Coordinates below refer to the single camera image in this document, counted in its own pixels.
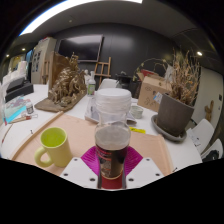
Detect black flat case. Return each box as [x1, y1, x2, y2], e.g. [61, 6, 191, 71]
[4, 77, 35, 103]

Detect open newspaper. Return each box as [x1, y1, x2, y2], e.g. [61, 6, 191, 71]
[84, 96, 138, 126]

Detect wooden mannequin figure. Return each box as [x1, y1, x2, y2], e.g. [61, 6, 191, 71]
[203, 99, 215, 123]

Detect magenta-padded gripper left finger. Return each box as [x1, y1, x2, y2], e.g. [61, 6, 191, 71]
[60, 145, 103, 190]

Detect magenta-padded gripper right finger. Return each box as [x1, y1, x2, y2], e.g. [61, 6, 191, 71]
[121, 145, 167, 190]

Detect tan wooden drawing board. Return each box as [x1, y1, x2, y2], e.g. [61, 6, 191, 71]
[127, 128, 175, 177]
[9, 111, 100, 177]

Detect clear bottle with dark drink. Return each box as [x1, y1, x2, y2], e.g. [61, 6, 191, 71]
[93, 87, 133, 180]

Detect paint brush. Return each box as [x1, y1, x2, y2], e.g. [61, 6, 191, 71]
[8, 113, 39, 125]

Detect small paint jar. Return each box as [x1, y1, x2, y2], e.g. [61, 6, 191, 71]
[25, 100, 35, 115]

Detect lime green mug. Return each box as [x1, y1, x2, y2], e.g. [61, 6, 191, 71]
[33, 126, 73, 169]

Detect dry plant in grey pot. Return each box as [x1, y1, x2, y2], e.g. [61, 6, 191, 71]
[156, 48, 203, 138]

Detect black backpack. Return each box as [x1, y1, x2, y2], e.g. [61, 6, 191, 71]
[203, 149, 221, 163]

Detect red box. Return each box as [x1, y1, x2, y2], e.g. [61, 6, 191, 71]
[139, 68, 158, 78]

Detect small yellow tag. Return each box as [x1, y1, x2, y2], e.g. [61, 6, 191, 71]
[129, 126, 147, 135]

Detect small white bowl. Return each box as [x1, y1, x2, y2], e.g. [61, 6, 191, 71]
[129, 105, 144, 120]

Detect white spray bottle green label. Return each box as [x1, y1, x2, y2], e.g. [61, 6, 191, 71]
[86, 70, 97, 98]

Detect round ceiling lights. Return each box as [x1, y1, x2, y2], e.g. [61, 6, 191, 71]
[4, 46, 204, 60]

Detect white chair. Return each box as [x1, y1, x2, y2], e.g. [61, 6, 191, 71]
[97, 78, 118, 91]
[201, 138, 224, 163]
[186, 118, 215, 148]

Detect brown cardboard box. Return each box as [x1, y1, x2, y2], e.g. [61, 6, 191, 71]
[137, 74, 173, 113]

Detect wooden easel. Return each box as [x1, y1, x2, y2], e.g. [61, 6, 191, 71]
[93, 56, 113, 88]
[41, 59, 51, 84]

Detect long ceiling light panel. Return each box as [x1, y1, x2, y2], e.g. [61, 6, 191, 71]
[19, 0, 144, 37]

